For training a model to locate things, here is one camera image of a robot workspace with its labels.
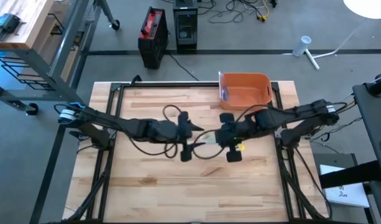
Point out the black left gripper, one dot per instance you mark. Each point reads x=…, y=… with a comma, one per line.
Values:
x=184, y=133

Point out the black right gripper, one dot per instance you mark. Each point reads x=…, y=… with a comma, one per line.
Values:
x=229, y=133

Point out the clear plastic zip bag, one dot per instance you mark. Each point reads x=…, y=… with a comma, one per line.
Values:
x=223, y=88
x=210, y=139

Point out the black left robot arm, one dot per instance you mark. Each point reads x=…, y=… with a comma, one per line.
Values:
x=109, y=123

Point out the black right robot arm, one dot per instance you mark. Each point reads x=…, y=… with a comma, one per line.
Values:
x=302, y=116

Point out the yellow tag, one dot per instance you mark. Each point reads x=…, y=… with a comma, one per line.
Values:
x=240, y=147

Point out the orange plastic tub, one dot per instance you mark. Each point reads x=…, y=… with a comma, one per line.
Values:
x=246, y=90

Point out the red and black power box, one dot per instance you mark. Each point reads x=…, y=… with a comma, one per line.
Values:
x=153, y=37

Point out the grey box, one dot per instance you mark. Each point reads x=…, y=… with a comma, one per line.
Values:
x=333, y=160

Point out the black computer tower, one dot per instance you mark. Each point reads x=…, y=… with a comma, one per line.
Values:
x=185, y=25

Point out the white cylinder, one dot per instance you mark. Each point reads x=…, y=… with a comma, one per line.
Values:
x=302, y=46

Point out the white paper box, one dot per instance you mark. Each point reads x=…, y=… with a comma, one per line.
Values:
x=345, y=193

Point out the black side desk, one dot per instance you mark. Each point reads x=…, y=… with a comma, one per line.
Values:
x=373, y=124

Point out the black rig base bar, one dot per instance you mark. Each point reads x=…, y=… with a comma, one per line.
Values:
x=50, y=174

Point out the black cylinder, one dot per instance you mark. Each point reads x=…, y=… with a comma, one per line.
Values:
x=378, y=85

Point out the white round-top stand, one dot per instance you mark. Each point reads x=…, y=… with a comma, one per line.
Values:
x=364, y=6

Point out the wooden table on casters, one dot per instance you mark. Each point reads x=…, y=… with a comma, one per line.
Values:
x=22, y=18

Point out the black table edge rail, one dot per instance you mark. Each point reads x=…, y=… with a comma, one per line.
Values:
x=177, y=84
x=190, y=222

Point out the black table side rail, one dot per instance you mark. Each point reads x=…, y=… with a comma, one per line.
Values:
x=285, y=186
x=109, y=174

